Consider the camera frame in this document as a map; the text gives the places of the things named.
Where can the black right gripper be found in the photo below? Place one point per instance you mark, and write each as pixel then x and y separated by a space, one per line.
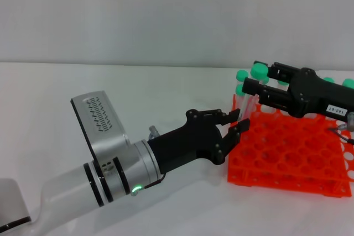
pixel 312 95

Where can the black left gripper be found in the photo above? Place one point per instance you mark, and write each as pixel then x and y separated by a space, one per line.
pixel 188 144

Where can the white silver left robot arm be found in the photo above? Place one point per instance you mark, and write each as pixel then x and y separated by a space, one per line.
pixel 69 186

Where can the orange test tube rack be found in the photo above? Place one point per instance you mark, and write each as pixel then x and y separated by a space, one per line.
pixel 285 150

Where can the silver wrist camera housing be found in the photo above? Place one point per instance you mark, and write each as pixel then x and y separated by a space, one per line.
pixel 102 120

